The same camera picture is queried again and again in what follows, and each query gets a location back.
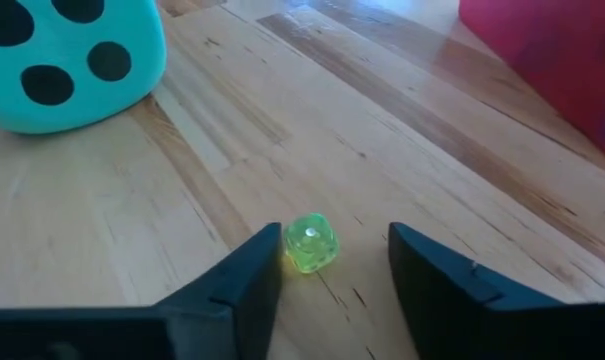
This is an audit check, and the large green foam die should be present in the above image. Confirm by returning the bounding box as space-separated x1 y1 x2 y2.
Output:
0 0 169 136

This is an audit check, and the pink translucent plastic bin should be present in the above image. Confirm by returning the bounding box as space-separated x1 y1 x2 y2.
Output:
457 0 605 167

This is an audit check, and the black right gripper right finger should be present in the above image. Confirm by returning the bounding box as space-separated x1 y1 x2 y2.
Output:
387 222 605 360

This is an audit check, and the small yellow-green die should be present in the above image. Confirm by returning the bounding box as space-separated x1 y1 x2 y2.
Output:
282 212 341 275

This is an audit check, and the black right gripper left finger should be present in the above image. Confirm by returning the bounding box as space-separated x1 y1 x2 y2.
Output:
0 222 284 360

